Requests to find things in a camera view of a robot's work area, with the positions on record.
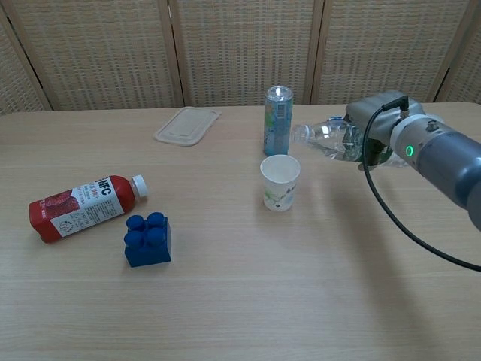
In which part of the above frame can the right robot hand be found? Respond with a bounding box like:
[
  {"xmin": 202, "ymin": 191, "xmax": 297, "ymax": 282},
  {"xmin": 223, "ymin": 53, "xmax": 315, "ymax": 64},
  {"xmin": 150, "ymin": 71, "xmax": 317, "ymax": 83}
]
[{"xmin": 344, "ymin": 91, "xmax": 426, "ymax": 172}]

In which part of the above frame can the clear water bottle green label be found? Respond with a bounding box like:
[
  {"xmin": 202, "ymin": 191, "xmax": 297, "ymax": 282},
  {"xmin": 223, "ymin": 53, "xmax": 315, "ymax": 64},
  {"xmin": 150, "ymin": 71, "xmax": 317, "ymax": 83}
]
[{"xmin": 291, "ymin": 116, "xmax": 409, "ymax": 168}]

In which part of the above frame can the white paper cup floral print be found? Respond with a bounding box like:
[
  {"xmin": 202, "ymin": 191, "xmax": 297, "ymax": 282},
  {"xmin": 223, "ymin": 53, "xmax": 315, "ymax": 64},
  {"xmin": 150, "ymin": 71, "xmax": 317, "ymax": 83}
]
[{"xmin": 259, "ymin": 154, "xmax": 302, "ymax": 213}]

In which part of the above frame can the light blue drink can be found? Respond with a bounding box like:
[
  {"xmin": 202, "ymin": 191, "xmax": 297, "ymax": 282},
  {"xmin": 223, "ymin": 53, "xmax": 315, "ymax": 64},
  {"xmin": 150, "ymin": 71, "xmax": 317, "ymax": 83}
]
[{"xmin": 262, "ymin": 85, "xmax": 294, "ymax": 157}]

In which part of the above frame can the woven bamboo folding screen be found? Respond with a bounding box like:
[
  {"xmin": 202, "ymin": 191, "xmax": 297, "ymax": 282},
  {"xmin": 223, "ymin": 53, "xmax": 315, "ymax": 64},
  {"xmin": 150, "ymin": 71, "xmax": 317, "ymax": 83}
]
[{"xmin": 0, "ymin": 0, "xmax": 481, "ymax": 117}]

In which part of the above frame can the beige container lid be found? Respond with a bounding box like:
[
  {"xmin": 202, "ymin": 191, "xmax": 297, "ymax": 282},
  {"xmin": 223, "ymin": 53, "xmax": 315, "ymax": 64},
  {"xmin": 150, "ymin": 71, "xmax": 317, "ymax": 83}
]
[{"xmin": 155, "ymin": 106, "xmax": 222, "ymax": 147}]

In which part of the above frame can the blue toy building block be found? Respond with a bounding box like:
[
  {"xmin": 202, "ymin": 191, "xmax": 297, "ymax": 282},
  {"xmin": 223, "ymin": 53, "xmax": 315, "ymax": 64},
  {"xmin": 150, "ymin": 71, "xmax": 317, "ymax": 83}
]
[{"xmin": 123, "ymin": 212, "xmax": 174, "ymax": 268}]

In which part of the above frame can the red juice bottle white cap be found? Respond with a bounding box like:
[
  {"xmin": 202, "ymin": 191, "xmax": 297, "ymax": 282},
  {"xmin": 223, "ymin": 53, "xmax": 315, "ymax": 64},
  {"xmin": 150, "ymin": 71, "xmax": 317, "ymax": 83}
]
[{"xmin": 28, "ymin": 174, "xmax": 150, "ymax": 244}]

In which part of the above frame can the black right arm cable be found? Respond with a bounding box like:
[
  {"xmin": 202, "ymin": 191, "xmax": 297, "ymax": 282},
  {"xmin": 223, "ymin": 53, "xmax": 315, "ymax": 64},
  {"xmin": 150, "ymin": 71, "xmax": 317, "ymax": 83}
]
[{"xmin": 361, "ymin": 96, "xmax": 481, "ymax": 272}]

